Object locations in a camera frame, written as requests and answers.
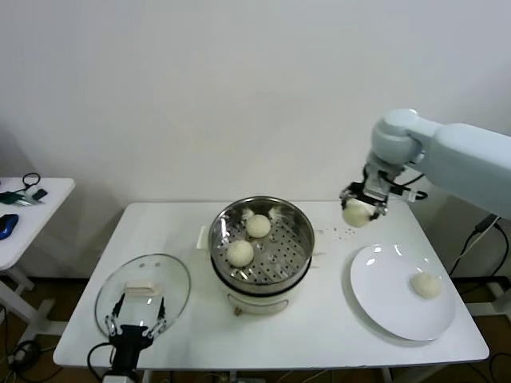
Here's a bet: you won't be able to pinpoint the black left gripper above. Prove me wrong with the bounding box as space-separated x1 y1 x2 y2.
104 293 168 371

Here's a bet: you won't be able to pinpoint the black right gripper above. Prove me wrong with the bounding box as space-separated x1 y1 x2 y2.
339 181 390 222

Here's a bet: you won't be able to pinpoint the white steamed baozi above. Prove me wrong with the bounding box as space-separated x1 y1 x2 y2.
410 273 444 300
226 239 256 269
245 214 271 239
343 198 373 230

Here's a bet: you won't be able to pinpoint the round glass pot lid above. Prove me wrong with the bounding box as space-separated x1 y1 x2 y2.
94 252 192 343

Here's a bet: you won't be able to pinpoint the stainless steel steamer basket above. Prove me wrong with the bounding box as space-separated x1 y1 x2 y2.
196 195 330 286

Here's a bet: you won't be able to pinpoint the small scattered crumbs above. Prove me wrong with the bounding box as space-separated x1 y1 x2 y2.
319 224 357 241

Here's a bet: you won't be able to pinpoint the white round plate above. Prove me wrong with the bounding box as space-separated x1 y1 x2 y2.
350 243 457 342

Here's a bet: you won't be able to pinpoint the white electric cooker base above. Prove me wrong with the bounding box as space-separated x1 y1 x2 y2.
211 255 325 317

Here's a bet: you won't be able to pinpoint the white side table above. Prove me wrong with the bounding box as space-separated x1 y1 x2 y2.
0 177 77 341

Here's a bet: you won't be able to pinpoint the blue computer mouse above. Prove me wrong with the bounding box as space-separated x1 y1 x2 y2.
0 214 20 241

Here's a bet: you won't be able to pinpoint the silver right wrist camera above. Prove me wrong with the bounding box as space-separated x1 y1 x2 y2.
363 169 428 201

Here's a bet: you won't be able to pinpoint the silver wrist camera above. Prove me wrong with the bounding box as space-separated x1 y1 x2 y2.
101 366 137 383
363 169 428 201

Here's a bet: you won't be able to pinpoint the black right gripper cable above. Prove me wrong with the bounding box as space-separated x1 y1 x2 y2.
384 169 426 199

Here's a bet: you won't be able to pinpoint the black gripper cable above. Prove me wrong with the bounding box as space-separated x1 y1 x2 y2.
87 342 117 377
384 169 426 199

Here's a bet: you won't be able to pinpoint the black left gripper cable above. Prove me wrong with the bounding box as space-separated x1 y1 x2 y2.
87 342 117 377

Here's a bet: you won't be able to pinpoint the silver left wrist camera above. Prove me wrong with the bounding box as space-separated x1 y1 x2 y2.
101 366 137 383

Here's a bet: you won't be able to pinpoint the black floor cable bundle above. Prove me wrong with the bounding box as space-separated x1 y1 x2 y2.
0 305 61 383

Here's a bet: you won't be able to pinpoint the black cable with adapter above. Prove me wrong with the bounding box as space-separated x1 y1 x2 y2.
448 214 505 277

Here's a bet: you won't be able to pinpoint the white metal floor frame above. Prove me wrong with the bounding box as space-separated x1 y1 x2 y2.
465 274 505 317

